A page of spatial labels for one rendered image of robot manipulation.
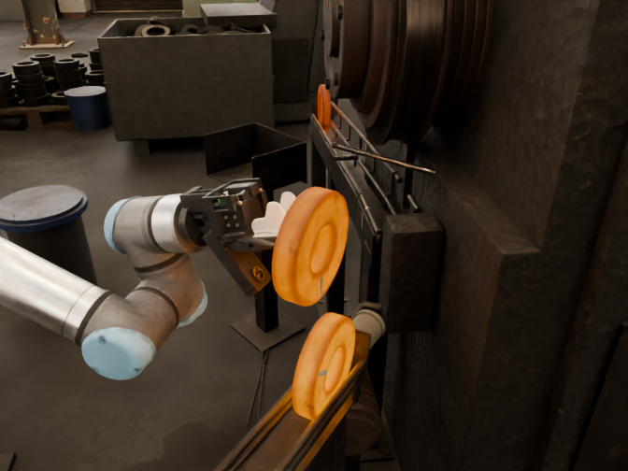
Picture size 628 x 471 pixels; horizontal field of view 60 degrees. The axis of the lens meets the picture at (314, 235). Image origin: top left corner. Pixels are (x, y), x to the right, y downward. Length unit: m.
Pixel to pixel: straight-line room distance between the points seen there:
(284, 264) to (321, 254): 0.11
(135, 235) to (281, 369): 1.09
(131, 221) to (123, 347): 0.19
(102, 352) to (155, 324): 0.08
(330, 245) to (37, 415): 1.34
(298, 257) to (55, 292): 0.37
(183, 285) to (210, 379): 0.97
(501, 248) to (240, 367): 1.23
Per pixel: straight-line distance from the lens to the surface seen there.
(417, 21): 0.93
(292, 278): 0.66
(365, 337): 0.87
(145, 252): 0.88
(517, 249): 0.83
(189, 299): 0.91
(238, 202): 0.73
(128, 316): 0.83
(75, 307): 0.84
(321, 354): 0.75
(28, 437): 1.86
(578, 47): 0.77
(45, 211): 2.09
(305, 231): 0.65
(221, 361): 1.91
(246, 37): 3.51
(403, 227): 1.00
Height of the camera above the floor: 1.27
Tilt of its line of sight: 29 degrees down
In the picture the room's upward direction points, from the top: straight up
